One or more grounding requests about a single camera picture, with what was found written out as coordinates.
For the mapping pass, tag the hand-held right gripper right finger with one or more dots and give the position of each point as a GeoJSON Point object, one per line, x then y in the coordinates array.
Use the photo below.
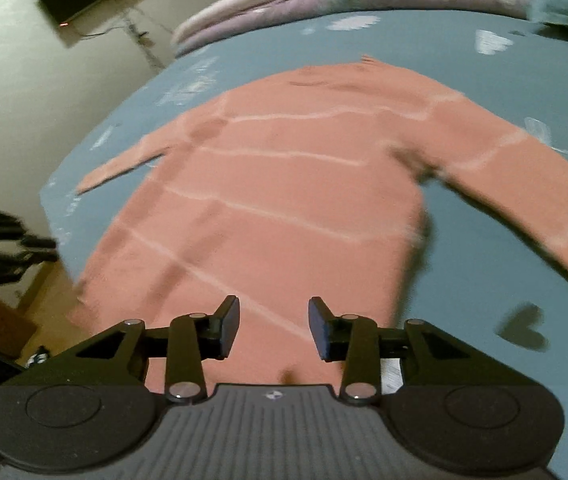
{"type": "Point", "coordinates": [320, 327]}

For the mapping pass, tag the blue printed bed sheet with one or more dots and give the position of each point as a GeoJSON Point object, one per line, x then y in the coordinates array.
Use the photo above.
{"type": "Point", "coordinates": [464, 285]}

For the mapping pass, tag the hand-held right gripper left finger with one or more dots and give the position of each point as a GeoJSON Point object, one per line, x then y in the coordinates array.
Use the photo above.
{"type": "Point", "coordinates": [229, 325]}

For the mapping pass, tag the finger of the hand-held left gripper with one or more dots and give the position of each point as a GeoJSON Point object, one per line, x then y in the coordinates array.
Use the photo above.
{"type": "Point", "coordinates": [39, 250]}

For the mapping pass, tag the pink striped knit sweater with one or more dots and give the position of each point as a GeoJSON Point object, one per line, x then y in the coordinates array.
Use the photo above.
{"type": "Point", "coordinates": [289, 185]}

